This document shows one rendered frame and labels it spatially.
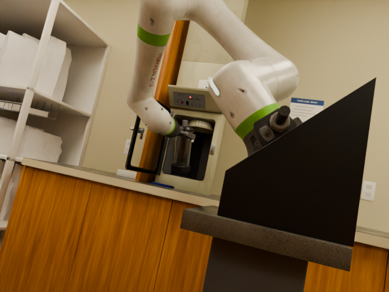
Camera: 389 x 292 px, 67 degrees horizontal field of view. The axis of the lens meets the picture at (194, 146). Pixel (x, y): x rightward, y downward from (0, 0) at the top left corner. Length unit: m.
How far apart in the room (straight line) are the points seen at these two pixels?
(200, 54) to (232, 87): 1.14
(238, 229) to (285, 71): 0.46
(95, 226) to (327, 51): 1.84
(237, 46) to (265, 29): 1.43
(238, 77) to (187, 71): 1.11
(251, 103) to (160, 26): 0.44
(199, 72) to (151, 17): 0.86
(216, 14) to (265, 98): 0.39
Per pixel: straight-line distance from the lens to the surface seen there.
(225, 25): 0.99
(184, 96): 1.70
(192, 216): 0.61
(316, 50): 2.29
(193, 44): 1.91
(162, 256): 1.46
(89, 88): 2.67
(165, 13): 1.00
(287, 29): 2.36
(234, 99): 0.73
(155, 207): 1.45
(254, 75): 0.77
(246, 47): 0.93
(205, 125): 1.74
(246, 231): 0.60
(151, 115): 1.18
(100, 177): 1.56
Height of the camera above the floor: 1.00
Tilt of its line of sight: 7 degrees up
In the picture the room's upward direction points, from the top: 12 degrees clockwise
